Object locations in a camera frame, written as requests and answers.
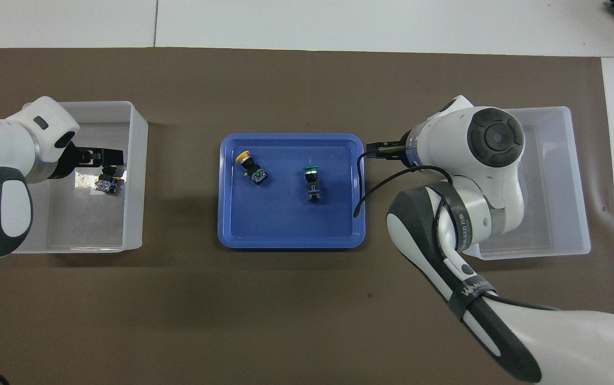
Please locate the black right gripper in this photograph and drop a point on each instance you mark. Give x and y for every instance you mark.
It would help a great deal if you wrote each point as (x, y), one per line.
(384, 151)

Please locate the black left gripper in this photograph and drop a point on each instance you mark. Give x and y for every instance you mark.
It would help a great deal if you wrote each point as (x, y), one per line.
(79, 159)

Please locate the yellow push button switch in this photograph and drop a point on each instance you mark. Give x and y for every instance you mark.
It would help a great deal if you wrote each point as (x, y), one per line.
(257, 175)
(109, 184)

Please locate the green push button switch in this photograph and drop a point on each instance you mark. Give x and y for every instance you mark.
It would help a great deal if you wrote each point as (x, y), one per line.
(313, 188)

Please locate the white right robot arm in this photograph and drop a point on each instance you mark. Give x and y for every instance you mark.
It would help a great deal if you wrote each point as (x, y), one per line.
(579, 342)

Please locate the translucent white plastic box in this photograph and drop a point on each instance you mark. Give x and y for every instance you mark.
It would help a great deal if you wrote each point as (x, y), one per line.
(552, 187)
(98, 224)

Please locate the blue plastic tray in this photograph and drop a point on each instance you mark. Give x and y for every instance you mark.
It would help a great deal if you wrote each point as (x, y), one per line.
(290, 224)

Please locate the brown table mat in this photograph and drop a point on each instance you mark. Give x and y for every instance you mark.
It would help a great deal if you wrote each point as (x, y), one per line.
(296, 321)

